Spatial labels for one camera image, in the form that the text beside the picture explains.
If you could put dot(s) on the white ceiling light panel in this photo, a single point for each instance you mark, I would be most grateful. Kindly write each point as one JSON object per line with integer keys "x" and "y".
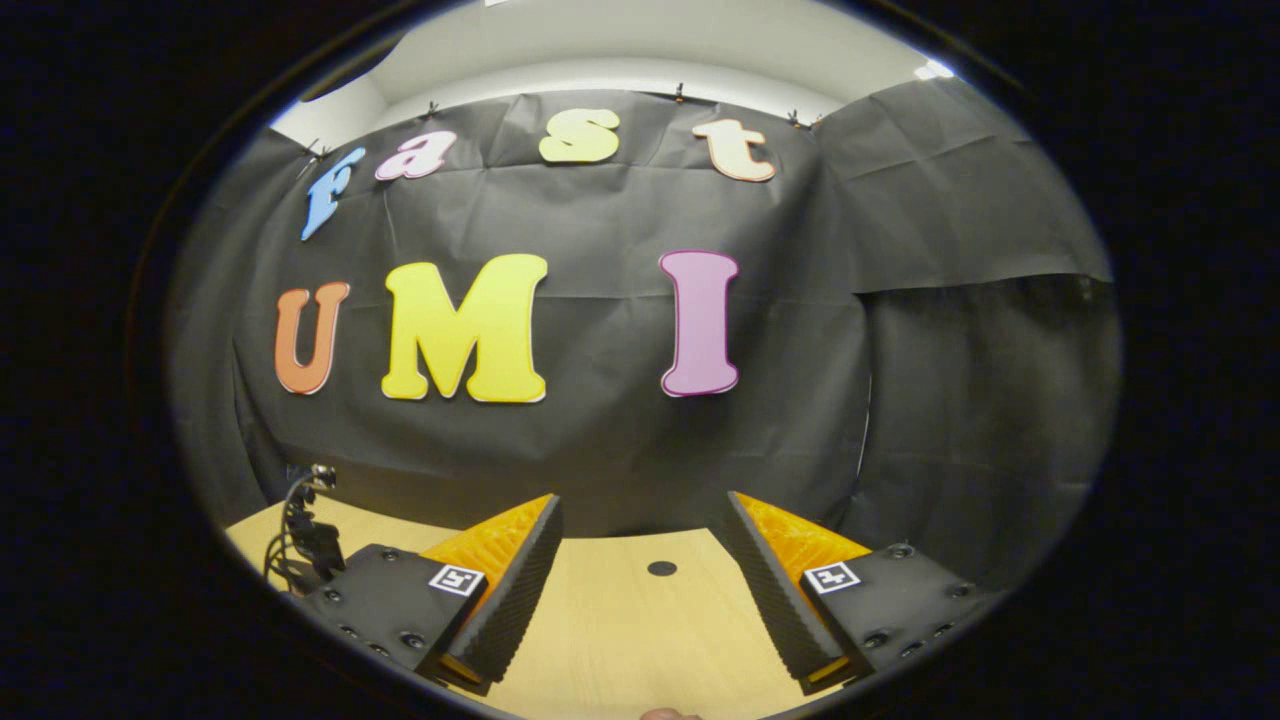
{"x": 935, "y": 70}

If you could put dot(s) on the small silver webcam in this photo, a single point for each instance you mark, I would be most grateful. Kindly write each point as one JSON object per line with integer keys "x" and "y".
{"x": 323, "y": 475}

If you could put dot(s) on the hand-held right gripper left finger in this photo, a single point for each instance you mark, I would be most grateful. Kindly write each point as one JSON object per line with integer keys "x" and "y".
{"x": 510, "y": 600}

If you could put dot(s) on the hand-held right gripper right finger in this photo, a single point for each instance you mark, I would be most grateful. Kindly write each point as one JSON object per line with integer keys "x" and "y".
{"x": 780, "y": 600}

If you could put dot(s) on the black backdrop cloth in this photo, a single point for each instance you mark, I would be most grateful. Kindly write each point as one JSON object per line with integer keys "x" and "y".
{"x": 600, "y": 450}

